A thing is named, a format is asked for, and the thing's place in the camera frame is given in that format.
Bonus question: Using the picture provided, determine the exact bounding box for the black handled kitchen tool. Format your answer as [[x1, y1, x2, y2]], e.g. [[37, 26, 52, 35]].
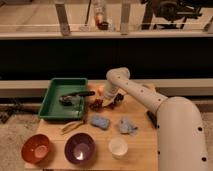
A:
[[59, 91, 95, 106]]

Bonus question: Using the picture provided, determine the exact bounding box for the blue sponge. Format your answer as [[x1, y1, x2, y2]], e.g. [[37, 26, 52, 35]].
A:
[[90, 115, 110, 130]]

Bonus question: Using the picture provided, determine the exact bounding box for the green plastic tray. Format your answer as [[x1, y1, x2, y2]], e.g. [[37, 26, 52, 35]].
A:
[[39, 78, 88, 121]]

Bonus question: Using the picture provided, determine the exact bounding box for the red bowl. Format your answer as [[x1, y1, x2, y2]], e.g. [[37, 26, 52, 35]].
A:
[[21, 134, 52, 164]]

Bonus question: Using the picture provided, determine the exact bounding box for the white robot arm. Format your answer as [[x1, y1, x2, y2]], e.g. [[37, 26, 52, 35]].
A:
[[103, 67, 208, 171]]

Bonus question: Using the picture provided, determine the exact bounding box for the yellow banana peel toy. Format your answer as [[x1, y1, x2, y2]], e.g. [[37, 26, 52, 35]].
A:
[[61, 120, 85, 134]]

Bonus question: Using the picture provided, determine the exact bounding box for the black rectangular block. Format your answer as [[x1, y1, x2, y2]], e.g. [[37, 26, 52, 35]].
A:
[[147, 111, 157, 129]]

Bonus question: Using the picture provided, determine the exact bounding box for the wooden board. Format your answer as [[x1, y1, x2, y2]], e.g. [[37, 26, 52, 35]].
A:
[[24, 83, 159, 171]]

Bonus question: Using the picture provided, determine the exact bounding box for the dark red grape bunch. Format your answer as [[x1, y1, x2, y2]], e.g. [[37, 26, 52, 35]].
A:
[[89, 99, 115, 111]]

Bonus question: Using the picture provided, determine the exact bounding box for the purple bowl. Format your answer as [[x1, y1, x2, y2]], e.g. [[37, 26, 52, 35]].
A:
[[64, 133, 96, 165]]

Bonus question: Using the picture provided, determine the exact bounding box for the crumpled blue cloth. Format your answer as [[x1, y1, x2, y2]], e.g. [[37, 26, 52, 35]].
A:
[[118, 117, 138, 135]]

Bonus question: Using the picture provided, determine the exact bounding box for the white paper cup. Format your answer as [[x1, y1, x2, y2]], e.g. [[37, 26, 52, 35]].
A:
[[108, 137, 128, 159]]

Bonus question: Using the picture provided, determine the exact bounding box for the black binder clip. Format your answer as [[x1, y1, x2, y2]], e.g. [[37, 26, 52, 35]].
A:
[[114, 93, 124, 103]]

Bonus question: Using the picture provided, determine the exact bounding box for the orange fruit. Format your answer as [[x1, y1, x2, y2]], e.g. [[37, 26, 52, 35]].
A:
[[97, 86, 104, 96]]

